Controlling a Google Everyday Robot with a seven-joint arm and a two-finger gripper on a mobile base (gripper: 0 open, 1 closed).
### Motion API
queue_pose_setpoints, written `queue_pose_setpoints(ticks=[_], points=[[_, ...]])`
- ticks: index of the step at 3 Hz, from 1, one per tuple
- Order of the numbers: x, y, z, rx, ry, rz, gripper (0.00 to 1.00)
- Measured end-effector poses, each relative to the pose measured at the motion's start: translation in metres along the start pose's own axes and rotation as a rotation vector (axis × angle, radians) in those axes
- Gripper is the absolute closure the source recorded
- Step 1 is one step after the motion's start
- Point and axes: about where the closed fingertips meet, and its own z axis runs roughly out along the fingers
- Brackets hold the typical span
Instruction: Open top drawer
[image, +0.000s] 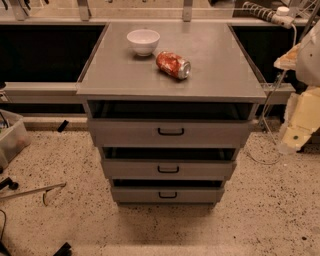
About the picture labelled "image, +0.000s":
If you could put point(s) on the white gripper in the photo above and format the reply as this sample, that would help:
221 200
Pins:
309 60

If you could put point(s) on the grey top drawer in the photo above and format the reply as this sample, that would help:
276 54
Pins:
169 124

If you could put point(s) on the grey drawer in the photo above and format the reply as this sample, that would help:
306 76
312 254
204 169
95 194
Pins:
167 163
167 191
169 124

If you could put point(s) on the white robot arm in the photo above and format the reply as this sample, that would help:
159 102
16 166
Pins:
308 60

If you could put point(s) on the grey drawer cabinet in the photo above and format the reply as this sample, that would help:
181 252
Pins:
219 70

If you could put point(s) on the grey middle drawer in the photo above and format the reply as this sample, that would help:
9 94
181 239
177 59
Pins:
167 163

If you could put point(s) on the grey bottom drawer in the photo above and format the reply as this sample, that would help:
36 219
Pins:
167 191

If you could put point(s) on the white power strip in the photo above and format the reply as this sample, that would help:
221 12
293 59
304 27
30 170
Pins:
280 16

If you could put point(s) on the red soda can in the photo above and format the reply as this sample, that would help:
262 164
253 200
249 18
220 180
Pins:
173 64

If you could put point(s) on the white ceramic bowl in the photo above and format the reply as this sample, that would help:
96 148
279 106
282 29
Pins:
143 41

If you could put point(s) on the small black block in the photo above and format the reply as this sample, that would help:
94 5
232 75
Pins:
62 126

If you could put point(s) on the long wooden stick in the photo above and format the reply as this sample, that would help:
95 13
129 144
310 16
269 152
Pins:
30 192

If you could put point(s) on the black object bottom edge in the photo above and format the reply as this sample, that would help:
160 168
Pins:
64 250

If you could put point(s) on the clear plastic storage bin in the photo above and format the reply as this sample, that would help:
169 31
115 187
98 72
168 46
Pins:
13 137

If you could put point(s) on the black clamp on floor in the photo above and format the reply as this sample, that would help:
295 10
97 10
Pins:
10 183

